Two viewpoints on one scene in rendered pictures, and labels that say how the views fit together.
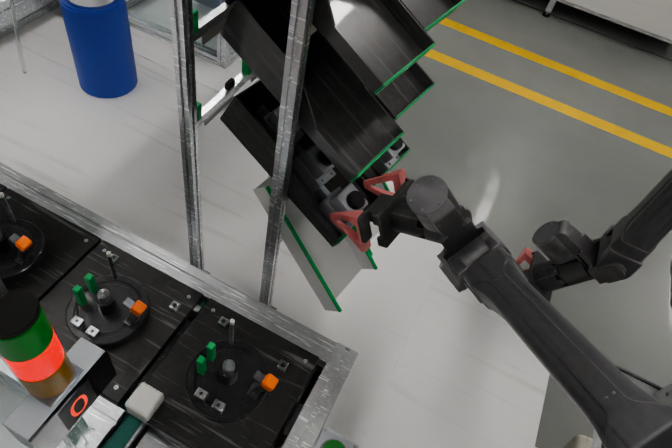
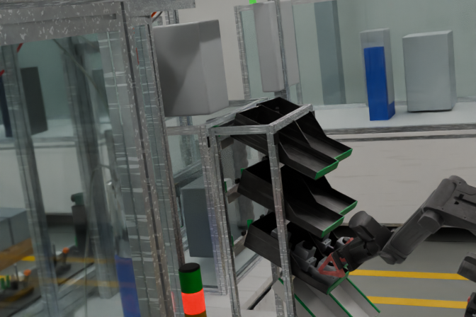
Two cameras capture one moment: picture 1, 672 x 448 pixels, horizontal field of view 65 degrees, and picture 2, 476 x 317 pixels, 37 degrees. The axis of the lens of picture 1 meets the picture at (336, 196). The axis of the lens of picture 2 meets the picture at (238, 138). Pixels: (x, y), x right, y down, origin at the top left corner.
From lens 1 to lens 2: 1.29 m
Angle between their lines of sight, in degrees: 39
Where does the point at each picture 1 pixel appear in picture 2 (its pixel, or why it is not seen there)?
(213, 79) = (219, 303)
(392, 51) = (319, 167)
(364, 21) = (302, 159)
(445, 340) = not seen: outside the picture
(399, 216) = (353, 249)
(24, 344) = (196, 278)
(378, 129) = (330, 219)
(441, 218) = (366, 223)
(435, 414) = not seen: outside the picture
